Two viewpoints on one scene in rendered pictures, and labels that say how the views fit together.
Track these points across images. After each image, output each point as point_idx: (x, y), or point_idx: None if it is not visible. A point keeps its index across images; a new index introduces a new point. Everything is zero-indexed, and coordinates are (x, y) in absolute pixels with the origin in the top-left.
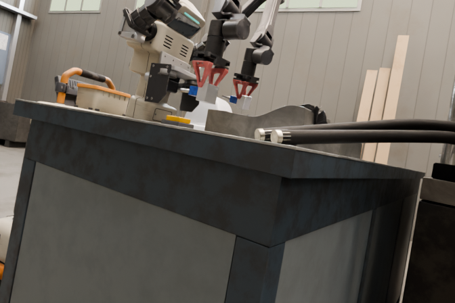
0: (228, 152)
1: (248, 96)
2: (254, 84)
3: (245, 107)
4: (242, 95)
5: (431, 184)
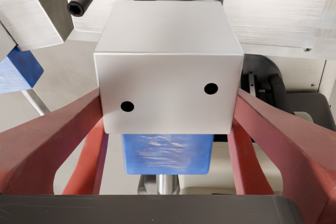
0: None
1: (122, 80)
2: (22, 183)
3: (182, 5)
4: (238, 88)
5: None
